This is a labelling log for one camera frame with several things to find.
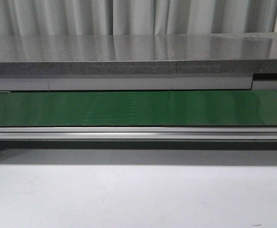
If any grey stone counter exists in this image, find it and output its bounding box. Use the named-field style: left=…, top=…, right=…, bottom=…
left=0, top=33, right=277, bottom=91

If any green conveyor belt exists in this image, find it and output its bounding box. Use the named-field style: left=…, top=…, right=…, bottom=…
left=0, top=90, right=277, bottom=127

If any white pleated curtain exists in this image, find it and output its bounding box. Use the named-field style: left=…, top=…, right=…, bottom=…
left=0, top=0, right=277, bottom=35

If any aluminium conveyor frame rail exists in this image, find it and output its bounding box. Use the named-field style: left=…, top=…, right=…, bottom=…
left=0, top=126, right=277, bottom=141

